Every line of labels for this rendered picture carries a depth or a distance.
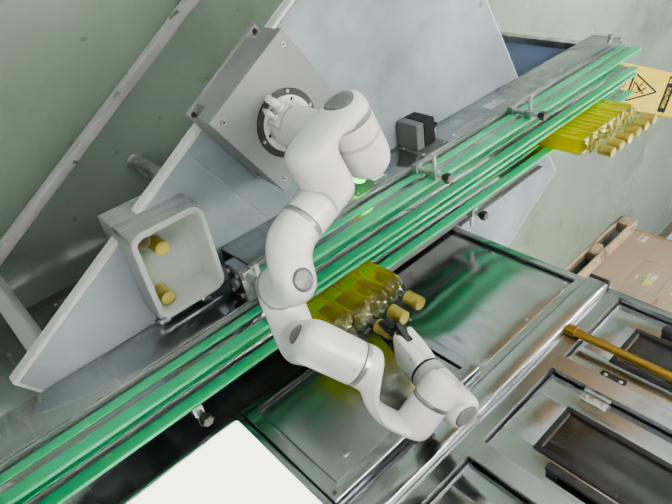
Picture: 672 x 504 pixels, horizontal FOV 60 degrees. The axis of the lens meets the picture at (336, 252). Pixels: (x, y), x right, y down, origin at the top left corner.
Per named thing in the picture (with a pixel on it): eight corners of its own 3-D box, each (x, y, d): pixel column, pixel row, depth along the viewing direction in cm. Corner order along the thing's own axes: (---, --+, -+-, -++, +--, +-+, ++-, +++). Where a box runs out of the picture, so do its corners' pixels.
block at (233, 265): (231, 293, 143) (247, 305, 139) (221, 263, 138) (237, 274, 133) (242, 286, 145) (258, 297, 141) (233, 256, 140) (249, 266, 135)
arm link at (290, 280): (275, 212, 110) (226, 269, 105) (298, 197, 97) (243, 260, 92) (327, 260, 112) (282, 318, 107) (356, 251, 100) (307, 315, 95)
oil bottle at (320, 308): (286, 308, 149) (342, 346, 135) (282, 291, 146) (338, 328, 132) (303, 297, 152) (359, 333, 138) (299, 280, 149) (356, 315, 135)
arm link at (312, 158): (296, 231, 110) (253, 170, 100) (366, 146, 119) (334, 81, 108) (331, 242, 104) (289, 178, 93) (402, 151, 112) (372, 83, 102)
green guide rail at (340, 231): (256, 273, 137) (276, 287, 132) (255, 270, 137) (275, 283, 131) (620, 47, 222) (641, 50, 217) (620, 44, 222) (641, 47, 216)
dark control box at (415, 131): (397, 145, 175) (418, 151, 170) (394, 120, 171) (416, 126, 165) (415, 134, 179) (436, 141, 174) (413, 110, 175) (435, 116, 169)
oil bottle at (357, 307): (304, 297, 152) (360, 333, 138) (300, 281, 149) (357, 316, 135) (320, 286, 155) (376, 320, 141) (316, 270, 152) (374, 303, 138)
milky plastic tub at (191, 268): (146, 306, 135) (163, 322, 130) (110, 227, 122) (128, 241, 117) (208, 270, 144) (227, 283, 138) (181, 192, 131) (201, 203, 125)
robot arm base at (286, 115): (242, 126, 124) (282, 142, 113) (272, 75, 124) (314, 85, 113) (291, 160, 134) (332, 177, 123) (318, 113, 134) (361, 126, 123)
